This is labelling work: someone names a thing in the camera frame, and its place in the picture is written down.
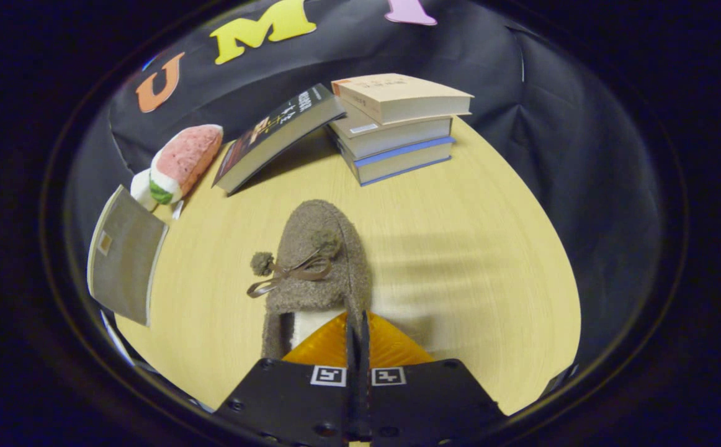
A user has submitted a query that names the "tan cover book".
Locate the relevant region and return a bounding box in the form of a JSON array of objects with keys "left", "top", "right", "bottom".
[{"left": 330, "top": 73, "right": 475, "bottom": 125}]

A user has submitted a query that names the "white plush toy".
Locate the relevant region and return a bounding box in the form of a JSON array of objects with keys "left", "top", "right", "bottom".
[{"left": 129, "top": 168, "right": 158, "bottom": 212}]

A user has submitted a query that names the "blue cover book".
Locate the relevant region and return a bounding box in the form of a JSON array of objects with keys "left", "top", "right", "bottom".
[{"left": 334, "top": 135, "right": 456, "bottom": 187}]

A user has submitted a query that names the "watermelon slice plush toy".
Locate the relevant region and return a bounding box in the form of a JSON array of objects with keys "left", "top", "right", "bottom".
[{"left": 149, "top": 124, "right": 225, "bottom": 220}]

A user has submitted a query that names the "black paperback book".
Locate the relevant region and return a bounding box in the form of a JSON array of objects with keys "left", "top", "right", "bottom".
[{"left": 211, "top": 83, "right": 347, "bottom": 197}]

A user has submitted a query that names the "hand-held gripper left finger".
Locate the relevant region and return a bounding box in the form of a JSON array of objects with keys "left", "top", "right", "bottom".
[{"left": 212, "top": 310, "right": 362, "bottom": 447}]

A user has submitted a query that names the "white storage box grey lid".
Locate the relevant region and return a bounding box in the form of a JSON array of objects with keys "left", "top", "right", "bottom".
[{"left": 87, "top": 184, "right": 171, "bottom": 328}]

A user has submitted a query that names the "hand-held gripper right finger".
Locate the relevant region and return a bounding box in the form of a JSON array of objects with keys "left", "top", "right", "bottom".
[{"left": 360, "top": 310, "right": 508, "bottom": 447}]

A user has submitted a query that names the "brown fuzzy shoe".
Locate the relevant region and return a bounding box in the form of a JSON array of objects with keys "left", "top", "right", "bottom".
[{"left": 246, "top": 198, "right": 374, "bottom": 361}]

